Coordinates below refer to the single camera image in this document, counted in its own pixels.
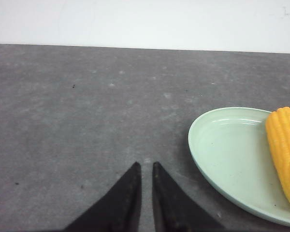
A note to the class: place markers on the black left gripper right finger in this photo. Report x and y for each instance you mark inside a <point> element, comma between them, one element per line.
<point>174,210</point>

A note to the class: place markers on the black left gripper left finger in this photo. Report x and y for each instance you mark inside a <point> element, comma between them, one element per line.
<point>118,210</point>

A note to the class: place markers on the yellow corn cob piece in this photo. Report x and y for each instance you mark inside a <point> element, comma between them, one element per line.
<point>278,135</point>

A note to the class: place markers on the light green oval plate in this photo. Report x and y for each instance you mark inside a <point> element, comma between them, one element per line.
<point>229,147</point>

